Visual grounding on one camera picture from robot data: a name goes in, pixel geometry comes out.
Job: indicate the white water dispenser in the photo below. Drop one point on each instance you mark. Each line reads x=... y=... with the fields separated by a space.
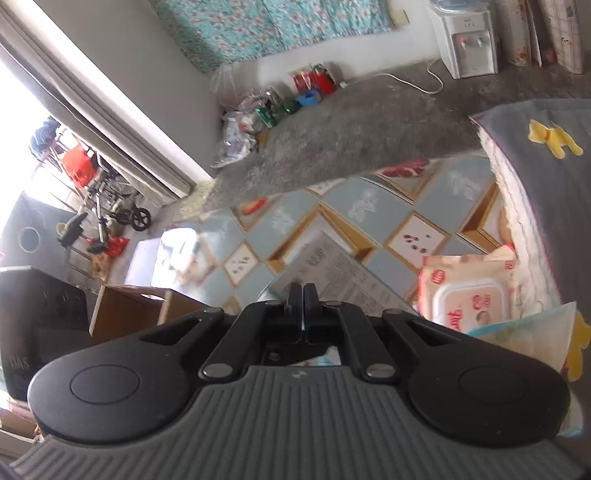
x=466 y=46

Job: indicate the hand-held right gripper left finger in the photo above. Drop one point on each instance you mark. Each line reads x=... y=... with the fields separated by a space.
x=295 y=304

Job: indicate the checked patterned board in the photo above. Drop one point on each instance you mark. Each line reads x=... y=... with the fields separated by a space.
x=563 y=32

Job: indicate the teal floral wall cloth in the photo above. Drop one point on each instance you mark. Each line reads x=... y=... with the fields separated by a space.
x=277 y=23

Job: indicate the red plastic bag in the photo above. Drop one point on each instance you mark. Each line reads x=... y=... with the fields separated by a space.
x=78 y=166
x=116 y=246

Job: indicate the dark blue hanging garment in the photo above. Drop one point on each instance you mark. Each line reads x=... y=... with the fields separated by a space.
x=44 y=136

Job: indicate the grey blanket with yellow print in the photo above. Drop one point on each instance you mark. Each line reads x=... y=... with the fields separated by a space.
x=531 y=184

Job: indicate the grey white curtain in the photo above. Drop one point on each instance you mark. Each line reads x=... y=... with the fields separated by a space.
x=92 y=92

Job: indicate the small blue container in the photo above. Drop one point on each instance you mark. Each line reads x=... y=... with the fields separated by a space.
x=308 y=98

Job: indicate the brown cardboard box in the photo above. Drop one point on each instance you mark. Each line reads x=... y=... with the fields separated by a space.
x=120 y=311

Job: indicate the light blue printed packet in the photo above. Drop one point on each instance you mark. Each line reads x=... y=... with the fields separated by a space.
x=531 y=332

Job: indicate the beige wall socket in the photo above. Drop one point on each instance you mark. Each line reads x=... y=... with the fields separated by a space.
x=400 y=17

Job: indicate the black box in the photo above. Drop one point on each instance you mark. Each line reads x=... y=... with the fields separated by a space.
x=41 y=314

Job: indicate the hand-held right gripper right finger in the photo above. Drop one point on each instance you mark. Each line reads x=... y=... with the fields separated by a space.
x=311 y=304

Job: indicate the grey panel with round hole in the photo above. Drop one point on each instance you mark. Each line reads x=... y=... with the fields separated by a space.
x=18 y=212

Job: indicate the clear plastic bag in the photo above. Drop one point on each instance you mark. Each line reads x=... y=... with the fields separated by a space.
x=225 y=85

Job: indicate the red packages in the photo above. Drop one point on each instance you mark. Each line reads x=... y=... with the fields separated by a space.
x=318 y=79

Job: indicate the pile of white plastic bags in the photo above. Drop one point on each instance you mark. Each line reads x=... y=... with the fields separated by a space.
x=235 y=138

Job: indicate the wheelchair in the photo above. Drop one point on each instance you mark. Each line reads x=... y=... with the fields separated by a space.
x=138 y=219

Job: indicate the cluster of green bottles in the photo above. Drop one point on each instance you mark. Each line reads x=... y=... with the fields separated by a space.
x=272 y=110

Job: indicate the pink wet wipes pack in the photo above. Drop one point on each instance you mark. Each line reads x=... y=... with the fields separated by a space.
x=461 y=295

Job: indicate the floral patterned board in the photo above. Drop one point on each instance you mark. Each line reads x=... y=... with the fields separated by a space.
x=517 y=32

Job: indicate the printed paper sheet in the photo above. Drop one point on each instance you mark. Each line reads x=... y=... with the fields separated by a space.
x=332 y=267

